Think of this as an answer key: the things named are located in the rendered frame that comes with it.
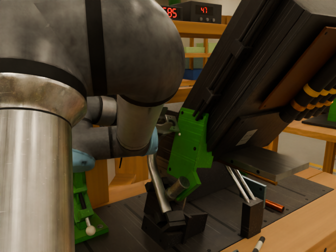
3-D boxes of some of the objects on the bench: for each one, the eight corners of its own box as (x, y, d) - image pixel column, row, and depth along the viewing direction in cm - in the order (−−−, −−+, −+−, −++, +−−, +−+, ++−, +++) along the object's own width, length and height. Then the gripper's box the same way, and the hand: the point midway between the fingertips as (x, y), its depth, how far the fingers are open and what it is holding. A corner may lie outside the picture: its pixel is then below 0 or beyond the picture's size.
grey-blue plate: (264, 225, 92) (268, 185, 89) (260, 228, 91) (263, 187, 88) (241, 213, 100) (243, 175, 97) (237, 214, 99) (239, 176, 95)
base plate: (333, 193, 118) (334, 188, 118) (53, 349, 56) (52, 340, 56) (250, 162, 151) (250, 158, 151) (16, 239, 89) (15, 233, 89)
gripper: (124, 118, 70) (190, 129, 83) (117, 84, 75) (180, 98, 88) (108, 137, 75) (172, 144, 88) (103, 103, 80) (164, 114, 93)
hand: (167, 125), depth 89 cm, fingers closed on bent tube, 3 cm apart
